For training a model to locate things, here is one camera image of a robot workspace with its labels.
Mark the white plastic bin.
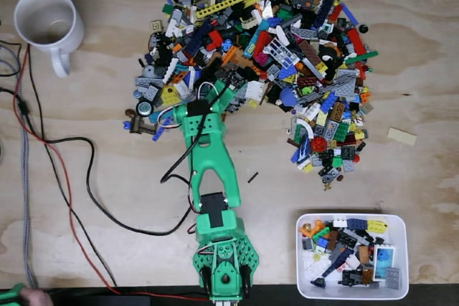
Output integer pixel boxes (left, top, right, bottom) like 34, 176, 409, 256
295, 214, 410, 300

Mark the person's hand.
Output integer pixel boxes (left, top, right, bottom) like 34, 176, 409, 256
19, 288, 55, 306

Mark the white hinged plate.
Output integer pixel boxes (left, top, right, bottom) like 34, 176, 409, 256
245, 80, 266, 102

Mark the magenta brick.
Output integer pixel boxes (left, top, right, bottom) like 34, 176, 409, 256
252, 51, 270, 67

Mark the yellow wedge plate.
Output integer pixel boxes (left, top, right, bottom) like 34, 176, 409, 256
160, 85, 180, 105

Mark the big blue dome piece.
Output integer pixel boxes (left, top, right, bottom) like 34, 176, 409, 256
279, 87, 298, 107

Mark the teal plate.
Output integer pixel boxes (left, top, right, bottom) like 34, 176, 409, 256
148, 108, 174, 125

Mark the white lattice window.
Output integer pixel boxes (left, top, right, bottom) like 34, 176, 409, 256
267, 37, 301, 67

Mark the blue holed beam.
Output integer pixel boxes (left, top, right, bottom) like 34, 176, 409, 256
151, 125, 169, 142

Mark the wheel with silver hub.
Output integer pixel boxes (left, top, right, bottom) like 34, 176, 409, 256
135, 100, 156, 118

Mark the white curved arch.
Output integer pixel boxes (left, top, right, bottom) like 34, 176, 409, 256
295, 118, 317, 140

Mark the brown clip piece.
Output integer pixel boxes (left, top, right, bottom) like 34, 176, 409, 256
124, 108, 157, 134

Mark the yellow holed beam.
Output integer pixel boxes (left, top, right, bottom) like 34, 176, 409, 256
195, 0, 250, 20

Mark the blue flame piece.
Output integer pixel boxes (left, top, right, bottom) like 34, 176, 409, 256
290, 135, 311, 164

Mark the long brown plate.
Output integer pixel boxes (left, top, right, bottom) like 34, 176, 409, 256
298, 39, 323, 67

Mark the long red brick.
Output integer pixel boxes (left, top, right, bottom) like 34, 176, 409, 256
346, 28, 368, 57

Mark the long green plate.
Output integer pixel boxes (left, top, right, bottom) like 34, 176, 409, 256
344, 50, 379, 65

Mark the orange small piece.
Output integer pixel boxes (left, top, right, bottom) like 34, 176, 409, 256
299, 221, 326, 239

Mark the green brick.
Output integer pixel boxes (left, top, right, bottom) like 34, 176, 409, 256
311, 226, 331, 243

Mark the tan flat plate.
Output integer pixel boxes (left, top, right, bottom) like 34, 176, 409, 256
387, 126, 419, 146

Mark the white mug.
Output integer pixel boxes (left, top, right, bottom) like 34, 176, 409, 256
13, 0, 85, 78

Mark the yellow brick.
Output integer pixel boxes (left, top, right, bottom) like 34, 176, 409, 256
365, 219, 389, 234

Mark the dark blue long wedge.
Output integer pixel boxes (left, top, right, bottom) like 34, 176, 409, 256
310, 248, 354, 289

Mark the white window with blue pane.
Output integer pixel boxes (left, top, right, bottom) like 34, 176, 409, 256
372, 244, 397, 282

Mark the grey studded plate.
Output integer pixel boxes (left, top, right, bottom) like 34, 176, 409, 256
384, 267, 403, 290

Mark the black camera cable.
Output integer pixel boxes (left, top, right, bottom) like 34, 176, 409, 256
159, 82, 232, 184

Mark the thick black cable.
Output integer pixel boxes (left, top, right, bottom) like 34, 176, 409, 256
42, 136, 197, 237

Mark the thin black cable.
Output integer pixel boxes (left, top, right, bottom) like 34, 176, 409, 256
27, 0, 119, 287

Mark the red cable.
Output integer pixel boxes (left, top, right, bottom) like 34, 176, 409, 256
12, 0, 212, 302

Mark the grey braided cable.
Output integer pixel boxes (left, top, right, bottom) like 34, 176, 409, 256
0, 49, 39, 289

